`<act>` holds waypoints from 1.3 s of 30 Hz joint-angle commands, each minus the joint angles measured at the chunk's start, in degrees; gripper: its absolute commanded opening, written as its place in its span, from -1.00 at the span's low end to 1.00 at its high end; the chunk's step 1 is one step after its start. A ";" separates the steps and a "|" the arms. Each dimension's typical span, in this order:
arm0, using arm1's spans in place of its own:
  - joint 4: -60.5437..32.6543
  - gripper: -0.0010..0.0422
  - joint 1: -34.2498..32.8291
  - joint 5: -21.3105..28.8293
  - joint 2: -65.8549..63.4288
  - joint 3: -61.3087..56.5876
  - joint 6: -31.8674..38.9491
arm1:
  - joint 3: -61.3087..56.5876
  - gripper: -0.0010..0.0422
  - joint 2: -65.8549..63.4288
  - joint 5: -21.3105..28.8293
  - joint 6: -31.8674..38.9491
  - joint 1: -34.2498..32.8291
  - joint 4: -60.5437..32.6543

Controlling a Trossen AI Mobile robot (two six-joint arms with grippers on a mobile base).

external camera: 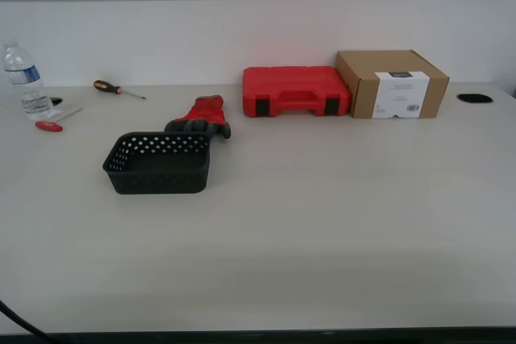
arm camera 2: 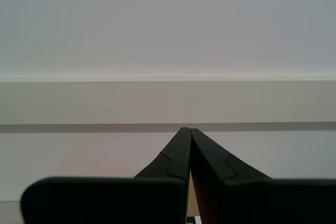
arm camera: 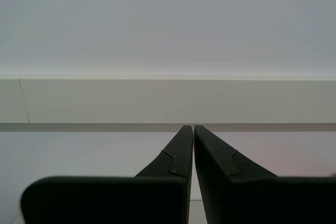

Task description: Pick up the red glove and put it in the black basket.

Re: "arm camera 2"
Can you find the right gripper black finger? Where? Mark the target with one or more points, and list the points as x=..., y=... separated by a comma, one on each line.
x=252, y=203
x=110, y=200

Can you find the brown cardboard box white label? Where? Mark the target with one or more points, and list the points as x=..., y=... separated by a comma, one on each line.
x=193, y=203

